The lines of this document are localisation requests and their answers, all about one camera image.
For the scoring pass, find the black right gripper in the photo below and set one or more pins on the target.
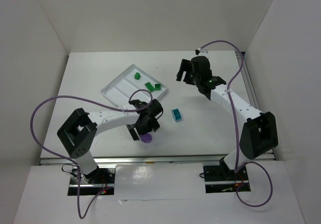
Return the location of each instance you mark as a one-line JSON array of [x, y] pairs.
[[188, 71]]

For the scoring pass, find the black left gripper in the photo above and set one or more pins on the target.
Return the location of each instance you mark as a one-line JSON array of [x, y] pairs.
[[141, 129]]

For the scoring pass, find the purple lego piece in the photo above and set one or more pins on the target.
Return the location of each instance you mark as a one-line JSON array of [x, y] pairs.
[[146, 138]]

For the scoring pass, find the green lego brick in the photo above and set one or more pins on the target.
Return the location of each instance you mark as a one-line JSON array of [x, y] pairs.
[[149, 87], [137, 76], [157, 87]]

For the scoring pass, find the teal lego brick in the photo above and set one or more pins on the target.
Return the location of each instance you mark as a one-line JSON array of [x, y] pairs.
[[176, 115]]

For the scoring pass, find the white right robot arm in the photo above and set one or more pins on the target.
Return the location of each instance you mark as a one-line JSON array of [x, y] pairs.
[[257, 130]]

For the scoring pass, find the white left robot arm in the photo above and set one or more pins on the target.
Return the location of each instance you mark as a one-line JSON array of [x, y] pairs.
[[77, 133]]

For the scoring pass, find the white compartment tray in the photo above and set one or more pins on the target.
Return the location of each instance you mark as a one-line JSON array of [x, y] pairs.
[[118, 91]]

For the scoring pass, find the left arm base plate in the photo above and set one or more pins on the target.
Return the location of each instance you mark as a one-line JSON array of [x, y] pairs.
[[91, 185]]

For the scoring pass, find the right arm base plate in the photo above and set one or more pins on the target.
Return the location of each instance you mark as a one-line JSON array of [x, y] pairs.
[[220, 179]]

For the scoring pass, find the aluminium front rail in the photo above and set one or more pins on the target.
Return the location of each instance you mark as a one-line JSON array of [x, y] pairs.
[[160, 159]]

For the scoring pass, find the aluminium table edge rail right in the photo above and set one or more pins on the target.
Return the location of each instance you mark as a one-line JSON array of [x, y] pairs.
[[254, 102]]

